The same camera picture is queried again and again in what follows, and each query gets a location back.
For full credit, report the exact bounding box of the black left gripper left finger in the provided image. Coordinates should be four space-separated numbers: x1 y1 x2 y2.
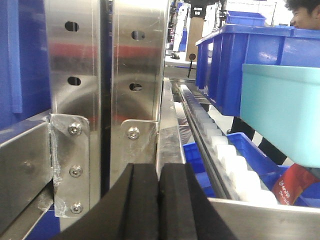
54 163 159 240

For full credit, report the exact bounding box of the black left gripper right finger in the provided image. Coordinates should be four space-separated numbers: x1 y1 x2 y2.
159 163 237 240

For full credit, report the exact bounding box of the light blue plastic bin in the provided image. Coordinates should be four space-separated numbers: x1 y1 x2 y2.
240 64 320 168

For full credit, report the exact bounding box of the white roller track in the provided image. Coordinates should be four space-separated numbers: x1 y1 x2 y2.
178 84 278 206

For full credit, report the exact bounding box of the lower dark blue crate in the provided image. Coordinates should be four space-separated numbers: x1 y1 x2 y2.
183 132 320 208

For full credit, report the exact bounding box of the red snack package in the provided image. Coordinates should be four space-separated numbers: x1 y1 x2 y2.
272 163 319 206

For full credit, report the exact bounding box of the dark blue plastic crate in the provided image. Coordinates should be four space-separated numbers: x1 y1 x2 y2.
196 24 320 117

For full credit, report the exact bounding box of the left dark blue crate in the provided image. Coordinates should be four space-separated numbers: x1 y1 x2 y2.
0 0 51 129

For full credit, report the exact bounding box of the far blue crate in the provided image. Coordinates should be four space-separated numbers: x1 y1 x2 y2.
225 10 266 27

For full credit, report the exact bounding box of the person in background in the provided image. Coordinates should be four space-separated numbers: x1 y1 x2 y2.
285 0 320 30

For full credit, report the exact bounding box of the stainless steel rack frame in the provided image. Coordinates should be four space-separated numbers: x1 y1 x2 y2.
0 0 320 240

